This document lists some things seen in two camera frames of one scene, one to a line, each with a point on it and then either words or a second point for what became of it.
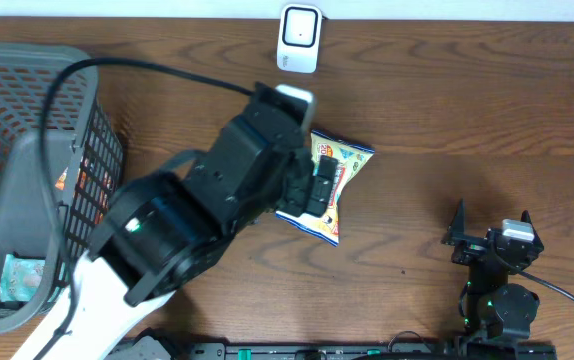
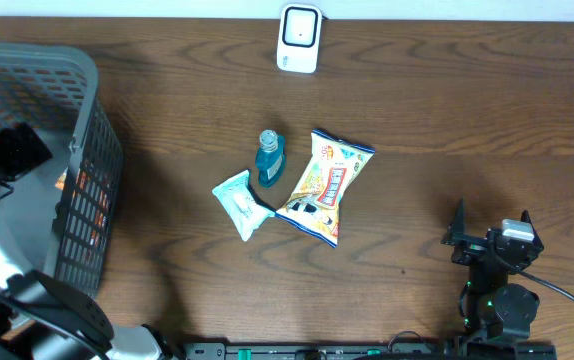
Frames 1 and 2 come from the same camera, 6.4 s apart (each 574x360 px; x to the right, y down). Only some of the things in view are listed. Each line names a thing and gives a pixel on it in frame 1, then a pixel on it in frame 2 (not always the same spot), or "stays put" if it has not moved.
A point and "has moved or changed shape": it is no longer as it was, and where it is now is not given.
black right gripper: (471, 247) stays put
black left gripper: (303, 193) -> (13, 150)
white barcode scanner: (299, 38) stays put
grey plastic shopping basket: (14, 276) stays put
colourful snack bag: (351, 157) stays put
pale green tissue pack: (20, 278) has moved or changed shape
